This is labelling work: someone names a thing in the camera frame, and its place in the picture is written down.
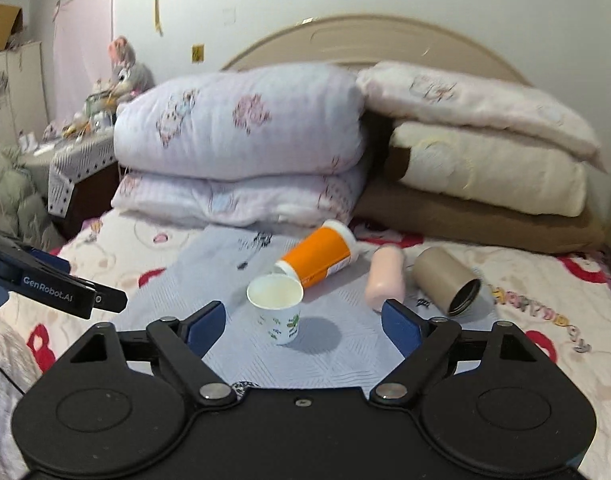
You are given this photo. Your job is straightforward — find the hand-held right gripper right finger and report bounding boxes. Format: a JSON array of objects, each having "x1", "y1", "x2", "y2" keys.
[{"x1": 369, "y1": 299, "x2": 551, "y2": 407}]

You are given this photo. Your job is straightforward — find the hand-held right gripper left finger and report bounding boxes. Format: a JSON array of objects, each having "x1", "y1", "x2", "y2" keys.
[{"x1": 50, "y1": 301, "x2": 238, "y2": 407}]

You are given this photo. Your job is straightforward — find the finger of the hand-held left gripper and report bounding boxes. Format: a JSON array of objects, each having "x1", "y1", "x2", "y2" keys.
[{"x1": 93, "y1": 285, "x2": 129, "y2": 314}]

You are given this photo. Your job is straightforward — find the white leaf-print paper cup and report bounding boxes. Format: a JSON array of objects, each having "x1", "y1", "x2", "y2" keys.
[{"x1": 246, "y1": 275, "x2": 305, "y2": 346}]

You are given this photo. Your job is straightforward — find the brown cylindrical cup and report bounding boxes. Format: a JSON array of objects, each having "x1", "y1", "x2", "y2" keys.
[{"x1": 411, "y1": 246, "x2": 483, "y2": 318}]

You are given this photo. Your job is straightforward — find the pink cylindrical bottle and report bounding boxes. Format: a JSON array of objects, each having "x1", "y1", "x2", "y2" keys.
[{"x1": 364, "y1": 245, "x2": 406, "y2": 311}]

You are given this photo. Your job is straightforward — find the blue-grey cloth mat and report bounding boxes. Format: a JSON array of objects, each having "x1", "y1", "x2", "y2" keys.
[{"x1": 110, "y1": 224, "x2": 496, "y2": 392}]

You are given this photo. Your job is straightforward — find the green down jacket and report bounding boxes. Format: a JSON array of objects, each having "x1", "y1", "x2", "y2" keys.
[{"x1": 0, "y1": 147, "x2": 61, "y2": 256}]

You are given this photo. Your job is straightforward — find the dark wooden bedside table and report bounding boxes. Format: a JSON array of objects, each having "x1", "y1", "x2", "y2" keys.
[{"x1": 60, "y1": 160, "x2": 124, "y2": 241}]

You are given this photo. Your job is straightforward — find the orange bottle with white cap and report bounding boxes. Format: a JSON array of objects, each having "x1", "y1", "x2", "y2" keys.
[{"x1": 274, "y1": 219, "x2": 359, "y2": 289}]

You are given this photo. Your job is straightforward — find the brown folded quilt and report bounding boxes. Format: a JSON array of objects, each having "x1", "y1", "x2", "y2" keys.
[{"x1": 353, "y1": 175, "x2": 606, "y2": 253}]

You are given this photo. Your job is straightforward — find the white fuzzy blanket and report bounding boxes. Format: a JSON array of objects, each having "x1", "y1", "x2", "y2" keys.
[{"x1": 0, "y1": 355, "x2": 41, "y2": 480}]

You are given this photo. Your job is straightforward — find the pink-white floral folded quilt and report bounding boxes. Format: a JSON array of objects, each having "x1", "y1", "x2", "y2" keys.
[{"x1": 110, "y1": 160, "x2": 369, "y2": 228}]

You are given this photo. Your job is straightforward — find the nightstand with dotted cloth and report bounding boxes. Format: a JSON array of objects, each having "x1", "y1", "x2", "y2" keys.
[{"x1": 48, "y1": 132, "x2": 121, "y2": 218}]

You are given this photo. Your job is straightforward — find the cream brown pillow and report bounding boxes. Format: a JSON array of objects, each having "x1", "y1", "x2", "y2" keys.
[{"x1": 385, "y1": 121, "x2": 589, "y2": 218}]

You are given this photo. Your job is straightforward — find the white cabinet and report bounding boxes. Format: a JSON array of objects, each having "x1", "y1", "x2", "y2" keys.
[{"x1": 0, "y1": 40, "x2": 49, "y2": 151}]

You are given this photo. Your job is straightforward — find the lavender floral folded quilt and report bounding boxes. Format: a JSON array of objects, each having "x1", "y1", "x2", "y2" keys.
[{"x1": 113, "y1": 64, "x2": 366, "y2": 181}]

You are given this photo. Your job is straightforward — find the grey plush rabbit toy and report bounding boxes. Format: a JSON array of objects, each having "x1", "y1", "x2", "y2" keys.
[{"x1": 108, "y1": 36, "x2": 156, "y2": 103}]

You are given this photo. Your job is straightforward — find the pink curtain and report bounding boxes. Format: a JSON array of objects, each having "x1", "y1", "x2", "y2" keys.
[{"x1": 52, "y1": 0, "x2": 119, "y2": 126}]

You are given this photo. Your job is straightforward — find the white pink top pillow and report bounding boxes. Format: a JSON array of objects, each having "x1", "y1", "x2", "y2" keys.
[{"x1": 356, "y1": 61, "x2": 606, "y2": 171}]

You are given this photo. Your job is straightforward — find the cardboard box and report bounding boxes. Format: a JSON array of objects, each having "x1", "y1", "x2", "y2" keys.
[{"x1": 0, "y1": 2, "x2": 24, "y2": 53}]

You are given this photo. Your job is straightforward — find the beige bed headboard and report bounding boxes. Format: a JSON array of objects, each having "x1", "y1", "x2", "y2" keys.
[{"x1": 220, "y1": 14, "x2": 533, "y2": 86}]

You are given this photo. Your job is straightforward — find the black cable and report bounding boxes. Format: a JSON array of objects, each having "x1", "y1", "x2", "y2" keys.
[{"x1": 0, "y1": 349, "x2": 26, "y2": 395}]

